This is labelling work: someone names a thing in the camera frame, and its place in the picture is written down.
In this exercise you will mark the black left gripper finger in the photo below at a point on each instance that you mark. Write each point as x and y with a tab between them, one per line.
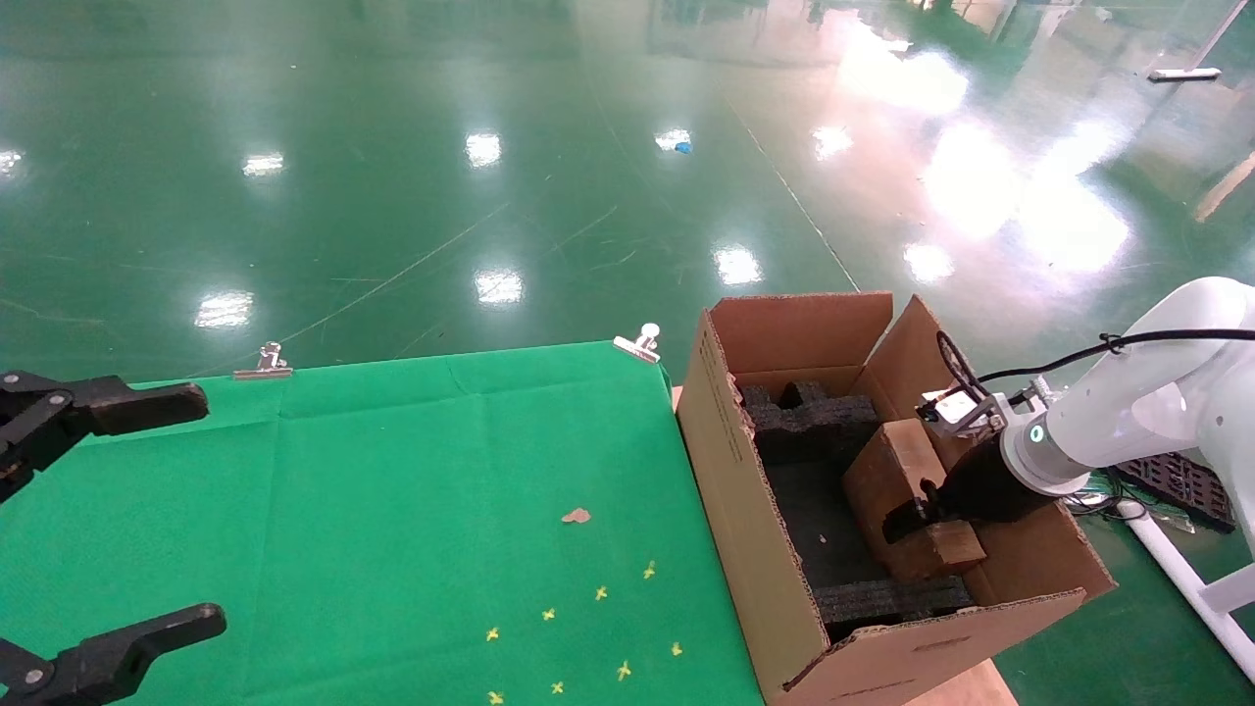
127	404
108	657

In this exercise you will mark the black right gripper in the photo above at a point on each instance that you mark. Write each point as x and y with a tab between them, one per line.
980	490

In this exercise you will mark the small brown cardboard box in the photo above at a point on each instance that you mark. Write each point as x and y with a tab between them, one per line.
887	461

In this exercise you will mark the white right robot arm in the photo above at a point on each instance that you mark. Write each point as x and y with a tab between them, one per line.
1157	392

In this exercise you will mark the large open cardboard carton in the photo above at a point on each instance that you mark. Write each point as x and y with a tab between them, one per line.
745	510

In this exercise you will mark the small cardboard scrap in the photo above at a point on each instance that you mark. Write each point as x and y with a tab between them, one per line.
576	516

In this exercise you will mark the flat black foam sheet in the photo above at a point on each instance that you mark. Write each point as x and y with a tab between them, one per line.
814	520

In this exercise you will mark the notched black foam block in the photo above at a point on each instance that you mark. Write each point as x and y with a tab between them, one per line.
814	422

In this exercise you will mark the silver binder clip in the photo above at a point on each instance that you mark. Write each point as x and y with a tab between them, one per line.
639	343
263	363

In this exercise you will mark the green table cloth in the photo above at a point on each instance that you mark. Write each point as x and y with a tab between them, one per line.
343	510

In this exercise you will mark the black perforated tray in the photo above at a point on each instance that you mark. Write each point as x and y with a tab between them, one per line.
1186	485

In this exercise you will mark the white bar on floor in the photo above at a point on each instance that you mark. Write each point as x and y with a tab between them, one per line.
1183	74

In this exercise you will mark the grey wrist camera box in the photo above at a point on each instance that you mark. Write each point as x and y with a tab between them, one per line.
946	409

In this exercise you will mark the grey metal camera bracket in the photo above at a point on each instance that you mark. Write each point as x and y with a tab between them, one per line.
995	412

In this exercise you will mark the white stand frame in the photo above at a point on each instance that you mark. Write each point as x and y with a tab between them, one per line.
1186	588

